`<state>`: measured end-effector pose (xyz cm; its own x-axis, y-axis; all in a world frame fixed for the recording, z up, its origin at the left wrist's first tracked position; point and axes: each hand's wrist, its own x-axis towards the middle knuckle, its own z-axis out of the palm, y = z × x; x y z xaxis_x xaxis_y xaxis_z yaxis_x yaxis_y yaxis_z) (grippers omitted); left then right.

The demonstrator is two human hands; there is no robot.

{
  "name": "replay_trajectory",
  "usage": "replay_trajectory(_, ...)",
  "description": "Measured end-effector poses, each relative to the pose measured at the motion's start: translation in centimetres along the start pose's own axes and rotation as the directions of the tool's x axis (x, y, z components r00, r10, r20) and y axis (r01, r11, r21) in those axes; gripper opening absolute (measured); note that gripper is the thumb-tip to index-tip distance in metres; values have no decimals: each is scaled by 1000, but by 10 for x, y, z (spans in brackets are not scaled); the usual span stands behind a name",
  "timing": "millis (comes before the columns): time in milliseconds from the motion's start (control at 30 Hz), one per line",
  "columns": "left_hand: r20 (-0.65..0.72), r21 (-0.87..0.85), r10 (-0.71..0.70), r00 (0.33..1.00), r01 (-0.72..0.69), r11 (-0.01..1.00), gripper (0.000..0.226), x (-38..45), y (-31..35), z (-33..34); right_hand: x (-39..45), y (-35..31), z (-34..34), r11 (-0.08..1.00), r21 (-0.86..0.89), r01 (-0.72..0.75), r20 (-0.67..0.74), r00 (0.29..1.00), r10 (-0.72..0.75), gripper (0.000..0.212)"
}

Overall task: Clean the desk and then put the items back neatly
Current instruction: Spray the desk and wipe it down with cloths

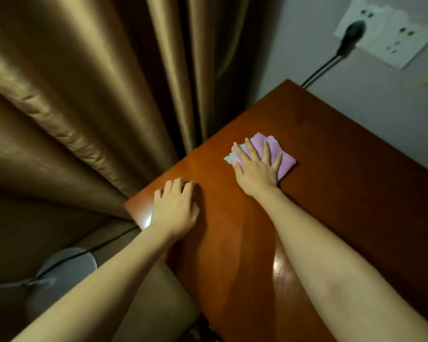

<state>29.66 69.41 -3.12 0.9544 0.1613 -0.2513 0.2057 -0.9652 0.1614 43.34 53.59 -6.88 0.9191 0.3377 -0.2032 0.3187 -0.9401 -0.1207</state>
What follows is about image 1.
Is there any person's right hand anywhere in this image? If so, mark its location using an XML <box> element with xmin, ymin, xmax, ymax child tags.
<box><xmin>231</xmin><ymin>137</ymin><xmax>284</xmax><ymax>200</ymax></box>

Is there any person's left hand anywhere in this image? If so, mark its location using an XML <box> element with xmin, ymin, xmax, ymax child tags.
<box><xmin>151</xmin><ymin>178</ymin><xmax>201</xmax><ymax>243</ymax></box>

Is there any pink cleaning cloth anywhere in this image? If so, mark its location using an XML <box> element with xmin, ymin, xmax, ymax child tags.
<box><xmin>224</xmin><ymin>132</ymin><xmax>298</xmax><ymax>182</ymax></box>

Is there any person's right forearm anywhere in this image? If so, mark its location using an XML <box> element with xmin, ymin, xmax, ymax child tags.
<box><xmin>257</xmin><ymin>187</ymin><xmax>428</xmax><ymax>342</ymax></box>

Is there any person's left forearm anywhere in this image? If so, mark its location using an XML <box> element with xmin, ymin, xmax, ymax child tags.
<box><xmin>13</xmin><ymin>228</ymin><xmax>175</xmax><ymax>342</ymax></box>

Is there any reddish wooden desk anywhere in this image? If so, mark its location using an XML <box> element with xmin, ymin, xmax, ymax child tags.
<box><xmin>125</xmin><ymin>79</ymin><xmax>428</xmax><ymax>342</ymax></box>

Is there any beige padded stool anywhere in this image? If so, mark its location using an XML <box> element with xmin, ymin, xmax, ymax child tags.
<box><xmin>57</xmin><ymin>217</ymin><xmax>201</xmax><ymax>342</ymax></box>

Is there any brown curtain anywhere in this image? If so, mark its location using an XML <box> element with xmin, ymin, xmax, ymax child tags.
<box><xmin>0</xmin><ymin>0</ymin><xmax>258</xmax><ymax>218</ymax></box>

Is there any black lamp cable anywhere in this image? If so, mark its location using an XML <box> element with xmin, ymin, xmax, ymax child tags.
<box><xmin>32</xmin><ymin>224</ymin><xmax>140</xmax><ymax>282</ymax></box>

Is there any black plug with cable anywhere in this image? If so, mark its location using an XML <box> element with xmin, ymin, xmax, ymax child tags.
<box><xmin>301</xmin><ymin>19</ymin><xmax>368</xmax><ymax>90</ymax></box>

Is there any white wall outlet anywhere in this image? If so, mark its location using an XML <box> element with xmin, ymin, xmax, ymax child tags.
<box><xmin>334</xmin><ymin>0</ymin><xmax>428</xmax><ymax>70</ymax></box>

